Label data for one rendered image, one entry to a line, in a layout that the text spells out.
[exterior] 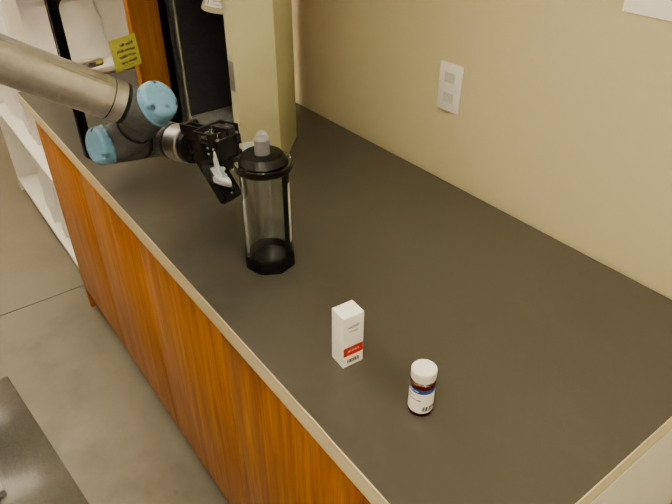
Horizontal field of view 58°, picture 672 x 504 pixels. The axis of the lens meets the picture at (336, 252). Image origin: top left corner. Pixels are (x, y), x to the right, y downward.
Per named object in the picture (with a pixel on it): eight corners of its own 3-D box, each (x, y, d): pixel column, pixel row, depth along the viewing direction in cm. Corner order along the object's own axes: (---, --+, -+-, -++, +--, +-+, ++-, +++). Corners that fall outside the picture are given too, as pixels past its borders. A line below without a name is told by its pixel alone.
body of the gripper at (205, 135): (211, 136, 110) (169, 126, 117) (220, 179, 115) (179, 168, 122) (241, 123, 115) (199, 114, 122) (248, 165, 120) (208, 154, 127)
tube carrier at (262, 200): (307, 253, 123) (304, 157, 111) (271, 278, 116) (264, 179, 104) (269, 235, 129) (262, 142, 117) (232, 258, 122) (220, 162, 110)
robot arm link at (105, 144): (100, 109, 112) (150, 105, 120) (77, 137, 119) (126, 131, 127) (117, 148, 111) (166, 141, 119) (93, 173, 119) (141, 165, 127)
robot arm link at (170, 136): (166, 165, 124) (196, 151, 130) (180, 169, 122) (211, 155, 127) (157, 130, 120) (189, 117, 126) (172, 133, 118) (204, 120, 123)
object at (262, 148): (299, 169, 112) (297, 135, 109) (264, 187, 106) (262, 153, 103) (262, 155, 117) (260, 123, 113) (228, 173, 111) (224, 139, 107)
